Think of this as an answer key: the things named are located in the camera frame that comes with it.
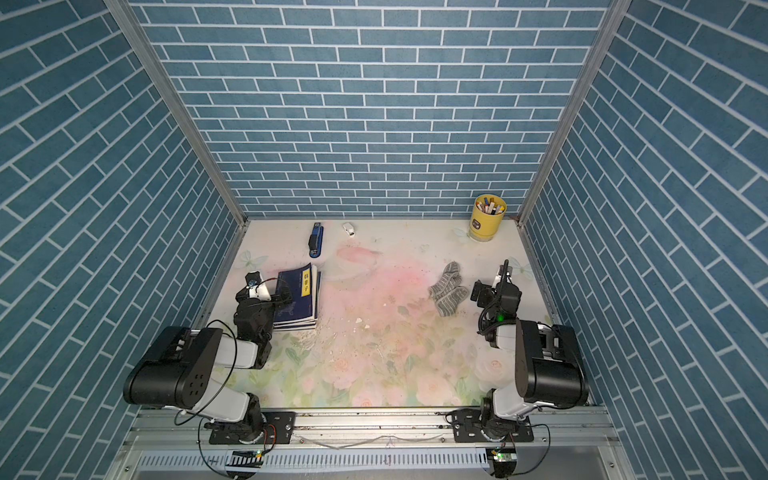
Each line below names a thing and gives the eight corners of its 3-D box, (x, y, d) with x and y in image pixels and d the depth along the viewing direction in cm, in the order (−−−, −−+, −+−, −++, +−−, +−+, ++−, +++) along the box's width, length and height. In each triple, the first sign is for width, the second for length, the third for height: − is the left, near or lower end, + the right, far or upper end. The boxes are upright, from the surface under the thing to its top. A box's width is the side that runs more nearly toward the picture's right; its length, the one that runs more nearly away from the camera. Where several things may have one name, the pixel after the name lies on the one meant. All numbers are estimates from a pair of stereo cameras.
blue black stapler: (308, 258, 110) (305, 250, 107) (316, 228, 120) (313, 221, 117) (320, 258, 110) (317, 250, 107) (326, 228, 120) (324, 221, 117)
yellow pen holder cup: (469, 243, 116) (477, 216, 105) (464, 221, 124) (471, 194, 113) (500, 243, 116) (511, 217, 105) (494, 221, 124) (503, 194, 113)
